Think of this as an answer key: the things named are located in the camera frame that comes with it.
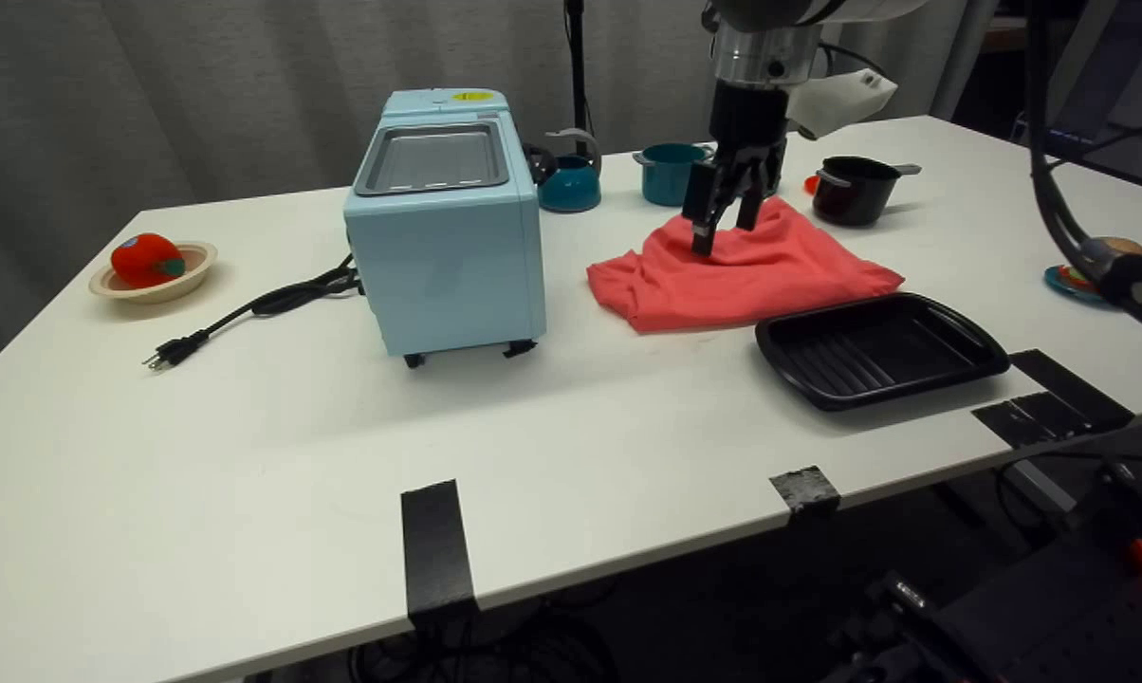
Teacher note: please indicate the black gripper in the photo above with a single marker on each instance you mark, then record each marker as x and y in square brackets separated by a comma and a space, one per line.
[749, 121]

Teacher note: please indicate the red shirt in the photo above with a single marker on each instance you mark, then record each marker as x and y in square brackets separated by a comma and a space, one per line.
[773, 278]

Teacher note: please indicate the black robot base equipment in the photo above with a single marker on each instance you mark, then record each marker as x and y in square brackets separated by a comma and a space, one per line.
[1050, 593]

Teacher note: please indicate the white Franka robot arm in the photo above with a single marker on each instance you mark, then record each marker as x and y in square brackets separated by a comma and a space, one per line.
[773, 39]

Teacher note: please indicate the teal toy pot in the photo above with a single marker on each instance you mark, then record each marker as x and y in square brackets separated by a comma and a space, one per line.
[666, 171]

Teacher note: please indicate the black pot with red knob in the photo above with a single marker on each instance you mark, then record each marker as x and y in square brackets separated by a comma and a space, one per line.
[856, 193]

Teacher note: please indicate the teal toy kettle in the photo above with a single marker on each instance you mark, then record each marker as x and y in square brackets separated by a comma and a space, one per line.
[567, 182]

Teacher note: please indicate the black stand pole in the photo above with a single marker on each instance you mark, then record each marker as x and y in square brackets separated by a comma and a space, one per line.
[577, 59]

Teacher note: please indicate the black ridged grill tray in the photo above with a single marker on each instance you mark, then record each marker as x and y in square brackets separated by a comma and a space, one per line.
[877, 347]

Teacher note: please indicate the light blue toaster oven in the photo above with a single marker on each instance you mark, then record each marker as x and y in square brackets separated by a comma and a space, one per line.
[449, 270]

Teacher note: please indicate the small black tape square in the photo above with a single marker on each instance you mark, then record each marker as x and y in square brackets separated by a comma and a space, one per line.
[807, 489]

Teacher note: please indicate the small blue plate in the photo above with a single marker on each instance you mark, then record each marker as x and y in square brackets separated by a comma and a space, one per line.
[1060, 287]

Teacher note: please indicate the toy hamburger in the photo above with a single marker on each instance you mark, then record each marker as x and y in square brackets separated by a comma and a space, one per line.
[1125, 244]

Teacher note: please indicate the dark background furniture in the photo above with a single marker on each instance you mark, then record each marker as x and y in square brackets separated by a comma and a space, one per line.
[1125, 77]

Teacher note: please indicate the long black tape strip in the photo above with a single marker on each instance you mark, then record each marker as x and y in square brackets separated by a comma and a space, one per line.
[439, 553]

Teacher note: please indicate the red fruit on plate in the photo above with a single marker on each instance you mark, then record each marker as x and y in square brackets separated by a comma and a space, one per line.
[194, 270]

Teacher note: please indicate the red toy tomato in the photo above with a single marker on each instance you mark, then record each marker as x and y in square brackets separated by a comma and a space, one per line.
[146, 261]

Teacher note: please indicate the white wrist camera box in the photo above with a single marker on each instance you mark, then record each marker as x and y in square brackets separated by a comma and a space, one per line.
[841, 99]

